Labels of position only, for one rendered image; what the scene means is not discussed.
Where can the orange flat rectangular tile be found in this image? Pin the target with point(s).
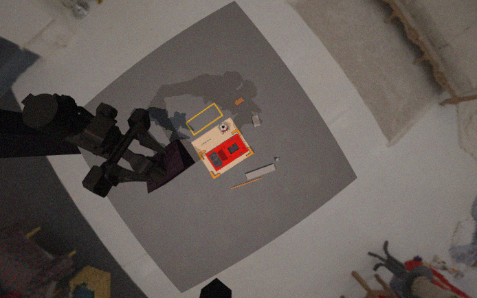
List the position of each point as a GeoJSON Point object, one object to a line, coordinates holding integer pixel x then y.
{"type": "Point", "coordinates": [240, 100]}

